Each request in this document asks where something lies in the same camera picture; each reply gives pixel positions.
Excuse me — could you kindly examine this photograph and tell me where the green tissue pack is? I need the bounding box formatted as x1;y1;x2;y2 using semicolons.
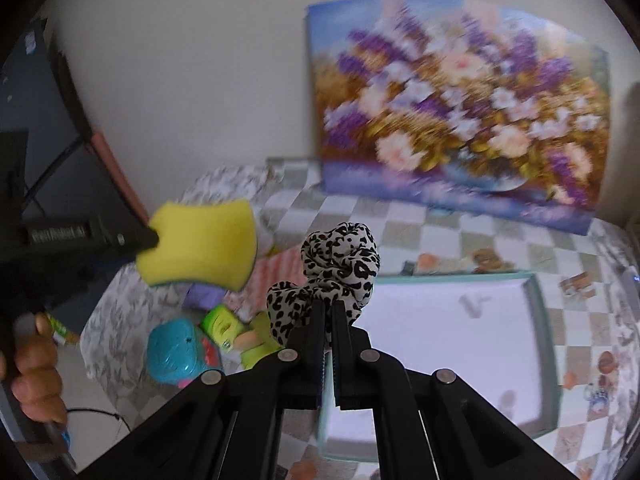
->
201;304;246;352

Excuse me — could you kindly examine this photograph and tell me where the green microfibre cloth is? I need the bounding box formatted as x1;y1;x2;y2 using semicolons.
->
234;311;283;370

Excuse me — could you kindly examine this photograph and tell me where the checkered patterned tablecloth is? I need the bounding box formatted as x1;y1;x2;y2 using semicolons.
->
250;160;639;479

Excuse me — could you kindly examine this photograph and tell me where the leopard print scrunchie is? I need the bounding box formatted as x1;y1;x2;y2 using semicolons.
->
267;222;381;347

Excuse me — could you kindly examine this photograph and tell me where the person's left hand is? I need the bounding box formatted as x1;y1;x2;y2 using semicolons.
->
9;313;67;426

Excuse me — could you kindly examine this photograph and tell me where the teal plastic toy box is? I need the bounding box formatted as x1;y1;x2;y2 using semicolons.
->
146;318;222;389

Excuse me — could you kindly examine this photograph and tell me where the yellow sponge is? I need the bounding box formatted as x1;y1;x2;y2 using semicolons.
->
136;200;258;292

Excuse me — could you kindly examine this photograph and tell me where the purple wipe packet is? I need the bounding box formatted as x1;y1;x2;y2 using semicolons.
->
182;284;228;311

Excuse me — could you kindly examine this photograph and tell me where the flower painting canvas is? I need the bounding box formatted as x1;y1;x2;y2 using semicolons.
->
306;0;610;234

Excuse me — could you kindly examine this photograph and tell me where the teal edged white tray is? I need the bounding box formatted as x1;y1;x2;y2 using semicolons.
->
356;272;561;438

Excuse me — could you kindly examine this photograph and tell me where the dark cabinet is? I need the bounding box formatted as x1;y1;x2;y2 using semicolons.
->
1;20;148;320

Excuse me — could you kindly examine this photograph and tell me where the grey floral white blanket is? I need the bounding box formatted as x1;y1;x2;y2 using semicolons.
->
79;164;281;426

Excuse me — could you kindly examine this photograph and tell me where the pink white striped cloth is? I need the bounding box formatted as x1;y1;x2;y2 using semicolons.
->
222;245;307;323

